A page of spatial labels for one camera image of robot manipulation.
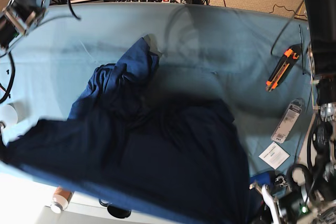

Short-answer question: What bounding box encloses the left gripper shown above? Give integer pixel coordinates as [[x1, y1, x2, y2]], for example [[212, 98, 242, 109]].
[[249, 182, 310, 223]]

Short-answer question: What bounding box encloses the blue t-shirt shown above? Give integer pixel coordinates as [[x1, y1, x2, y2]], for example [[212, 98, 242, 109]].
[[1, 38, 260, 223]]

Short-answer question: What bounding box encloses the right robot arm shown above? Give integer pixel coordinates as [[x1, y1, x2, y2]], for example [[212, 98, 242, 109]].
[[1, 0, 80, 103]]

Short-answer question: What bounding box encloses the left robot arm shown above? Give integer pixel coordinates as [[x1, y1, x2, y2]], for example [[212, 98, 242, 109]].
[[251, 0, 335, 223]]

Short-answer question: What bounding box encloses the blue box with knob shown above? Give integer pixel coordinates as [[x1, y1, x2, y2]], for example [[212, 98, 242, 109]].
[[250, 170, 276, 187]]

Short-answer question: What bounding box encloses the white paper leaflet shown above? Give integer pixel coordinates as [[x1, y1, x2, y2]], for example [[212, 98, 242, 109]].
[[259, 142, 290, 169]]

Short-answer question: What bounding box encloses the clear plastic blister pack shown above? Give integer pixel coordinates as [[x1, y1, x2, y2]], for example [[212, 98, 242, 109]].
[[271, 98, 305, 144]]

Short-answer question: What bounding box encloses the teal table cloth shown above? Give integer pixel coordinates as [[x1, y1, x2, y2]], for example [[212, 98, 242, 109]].
[[2, 3, 312, 176]]

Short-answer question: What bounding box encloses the orange black utility knife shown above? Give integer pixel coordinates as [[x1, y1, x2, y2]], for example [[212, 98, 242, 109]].
[[266, 44, 302, 92]]

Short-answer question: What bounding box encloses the black yellow-dotted mug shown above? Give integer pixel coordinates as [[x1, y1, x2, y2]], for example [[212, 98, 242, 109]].
[[99, 199, 132, 219]]

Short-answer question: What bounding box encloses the orange bottle white cap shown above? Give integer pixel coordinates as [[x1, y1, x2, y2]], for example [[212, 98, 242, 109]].
[[50, 186, 74, 214]]

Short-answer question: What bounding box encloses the translucent plastic cup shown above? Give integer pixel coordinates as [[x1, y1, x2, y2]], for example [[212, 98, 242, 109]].
[[0, 104, 18, 129]]

